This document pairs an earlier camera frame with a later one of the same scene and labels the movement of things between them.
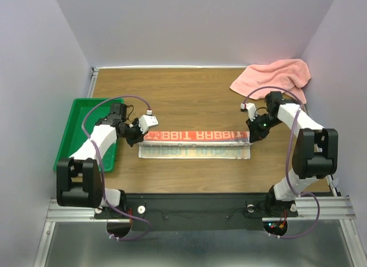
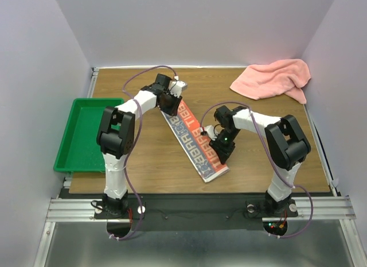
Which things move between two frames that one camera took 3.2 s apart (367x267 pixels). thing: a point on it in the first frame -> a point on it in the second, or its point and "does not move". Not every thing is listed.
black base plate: x=193 y=212 does not move
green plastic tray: x=73 y=135 does not move
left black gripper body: x=132 y=132 -> x=170 y=103
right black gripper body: x=261 y=125 -> x=224 y=142
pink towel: x=292 y=74 does not move
